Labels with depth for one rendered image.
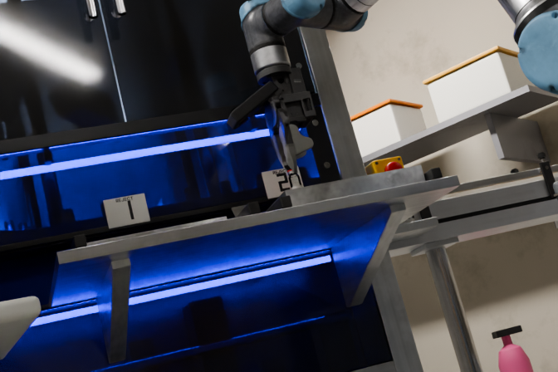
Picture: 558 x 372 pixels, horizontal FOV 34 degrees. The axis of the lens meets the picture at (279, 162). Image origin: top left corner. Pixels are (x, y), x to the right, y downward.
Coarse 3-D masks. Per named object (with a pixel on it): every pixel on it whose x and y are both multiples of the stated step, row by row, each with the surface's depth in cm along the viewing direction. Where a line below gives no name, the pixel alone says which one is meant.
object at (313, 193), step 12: (408, 168) 160; (420, 168) 160; (348, 180) 156; (360, 180) 157; (372, 180) 157; (384, 180) 158; (396, 180) 159; (408, 180) 159; (420, 180) 160; (288, 192) 153; (300, 192) 153; (312, 192) 154; (324, 192) 154; (336, 192) 155; (348, 192) 156; (360, 192) 156; (300, 204) 153
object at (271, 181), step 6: (264, 174) 193; (270, 174) 193; (276, 174) 194; (300, 174) 195; (264, 180) 192; (270, 180) 193; (276, 180) 193; (282, 180) 194; (288, 180) 194; (270, 186) 192; (276, 186) 193; (282, 186) 193; (288, 186) 194; (270, 192) 192; (276, 192) 192; (282, 192) 193
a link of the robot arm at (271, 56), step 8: (264, 48) 179; (272, 48) 179; (280, 48) 179; (256, 56) 179; (264, 56) 178; (272, 56) 178; (280, 56) 179; (288, 56) 181; (256, 64) 180; (264, 64) 178; (272, 64) 178; (280, 64) 179; (288, 64) 180; (256, 72) 180
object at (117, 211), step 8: (104, 200) 182; (112, 200) 182; (120, 200) 183; (128, 200) 183; (136, 200) 184; (144, 200) 184; (112, 208) 182; (120, 208) 182; (128, 208) 183; (136, 208) 183; (144, 208) 184; (112, 216) 182; (120, 216) 182; (128, 216) 182; (136, 216) 183; (144, 216) 183; (112, 224) 181; (120, 224) 181; (128, 224) 182
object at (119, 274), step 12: (120, 264) 145; (108, 276) 151; (120, 276) 147; (108, 288) 154; (120, 288) 150; (96, 300) 175; (108, 300) 157; (120, 300) 153; (108, 312) 160; (120, 312) 157; (108, 324) 163; (120, 324) 160; (108, 336) 166; (120, 336) 164; (108, 348) 169; (120, 348) 168; (120, 360) 173
